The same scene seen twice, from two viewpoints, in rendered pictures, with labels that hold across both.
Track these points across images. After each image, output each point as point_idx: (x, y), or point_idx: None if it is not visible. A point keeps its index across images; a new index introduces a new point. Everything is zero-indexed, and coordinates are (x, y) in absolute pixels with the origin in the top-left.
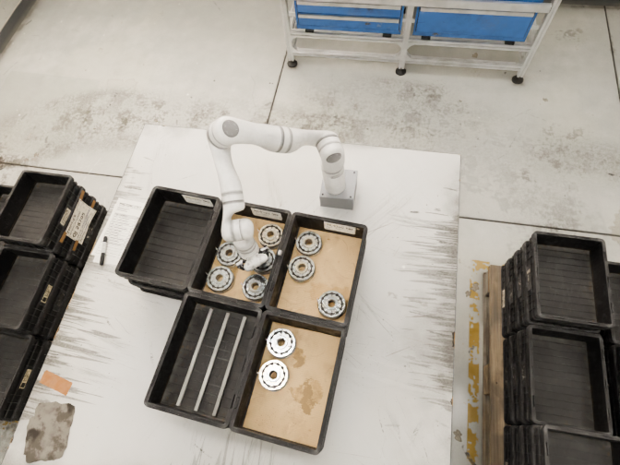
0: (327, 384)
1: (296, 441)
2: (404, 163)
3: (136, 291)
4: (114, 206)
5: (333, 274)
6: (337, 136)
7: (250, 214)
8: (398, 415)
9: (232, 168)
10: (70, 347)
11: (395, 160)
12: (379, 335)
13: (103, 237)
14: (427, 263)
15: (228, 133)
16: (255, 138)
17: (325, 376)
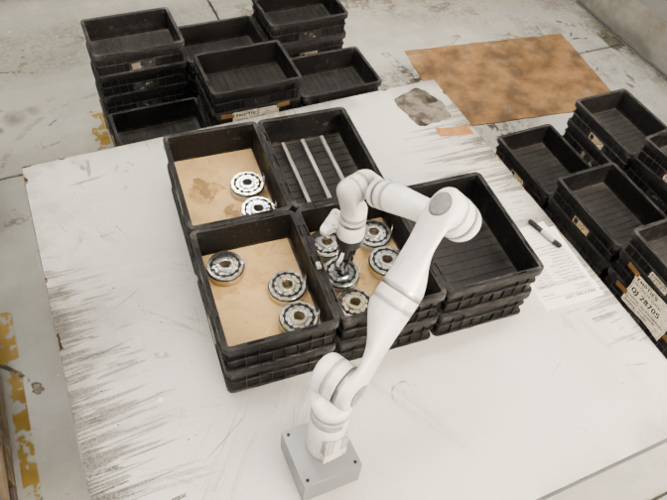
0: (189, 205)
1: (194, 159)
2: None
3: None
4: (596, 283)
5: (244, 305)
6: (335, 392)
7: None
8: (104, 243)
9: (412, 208)
10: (472, 155)
11: None
12: (158, 304)
13: (560, 243)
14: (126, 422)
15: (436, 197)
16: (411, 236)
17: (195, 210)
